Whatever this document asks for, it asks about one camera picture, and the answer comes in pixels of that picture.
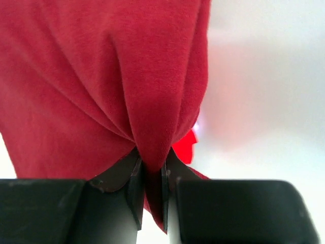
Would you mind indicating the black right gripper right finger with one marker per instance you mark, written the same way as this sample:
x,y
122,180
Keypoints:
x,y
200,210

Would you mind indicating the bright red folded t-shirt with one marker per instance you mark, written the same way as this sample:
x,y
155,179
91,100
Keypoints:
x,y
184,148

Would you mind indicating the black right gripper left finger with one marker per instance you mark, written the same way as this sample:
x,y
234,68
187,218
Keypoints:
x,y
105,209

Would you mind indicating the dark red t-shirt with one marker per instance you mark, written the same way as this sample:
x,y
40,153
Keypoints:
x,y
85,82

